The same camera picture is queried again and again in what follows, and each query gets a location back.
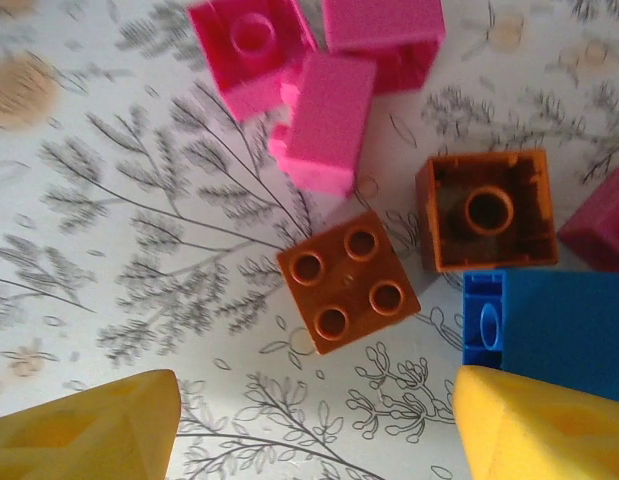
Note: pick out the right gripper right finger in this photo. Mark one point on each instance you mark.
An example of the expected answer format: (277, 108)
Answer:
(544, 435)

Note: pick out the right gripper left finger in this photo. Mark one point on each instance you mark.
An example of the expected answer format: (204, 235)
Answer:
(74, 435)

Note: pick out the blue lego brick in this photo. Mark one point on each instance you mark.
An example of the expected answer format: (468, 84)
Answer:
(564, 320)

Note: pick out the floral patterned tablecloth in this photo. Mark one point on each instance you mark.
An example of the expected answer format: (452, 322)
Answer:
(139, 250)

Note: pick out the orange lego brick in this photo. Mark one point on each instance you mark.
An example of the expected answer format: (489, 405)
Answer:
(346, 280)
(489, 240)

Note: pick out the pink lego brick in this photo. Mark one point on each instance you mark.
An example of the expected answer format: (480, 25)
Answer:
(249, 50)
(329, 125)
(384, 35)
(599, 225)

